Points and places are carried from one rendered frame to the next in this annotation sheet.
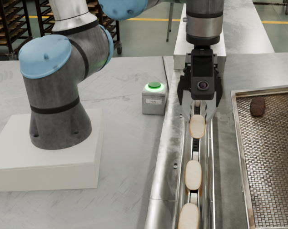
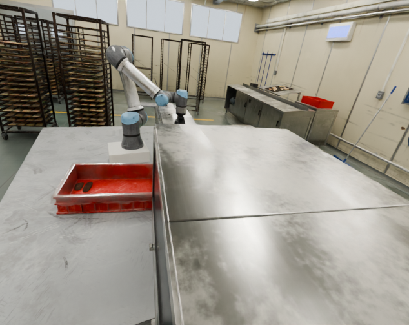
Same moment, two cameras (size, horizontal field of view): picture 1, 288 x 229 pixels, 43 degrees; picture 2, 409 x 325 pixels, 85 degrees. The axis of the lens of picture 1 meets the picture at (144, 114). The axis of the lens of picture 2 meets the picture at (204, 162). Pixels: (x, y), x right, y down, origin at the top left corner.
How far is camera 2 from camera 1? 0.89 m
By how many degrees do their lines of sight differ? 23
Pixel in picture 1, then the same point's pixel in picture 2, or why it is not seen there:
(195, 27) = (179, 109)
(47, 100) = (132, 132)
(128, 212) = not seen: hidden behind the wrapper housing
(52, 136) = (133, 145)
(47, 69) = (133, 121)
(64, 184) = (139, 160)
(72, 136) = (139, 145)
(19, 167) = (124, 154)
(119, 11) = (162, 104)
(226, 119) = not seen: hidden behind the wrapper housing
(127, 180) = not seen: hidden behind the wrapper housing
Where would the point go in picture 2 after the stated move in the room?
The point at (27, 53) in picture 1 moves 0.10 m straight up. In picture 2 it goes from (126, 116) to (126, 100)
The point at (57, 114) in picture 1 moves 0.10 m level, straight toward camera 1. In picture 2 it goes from (135, 137) to (140, 142)
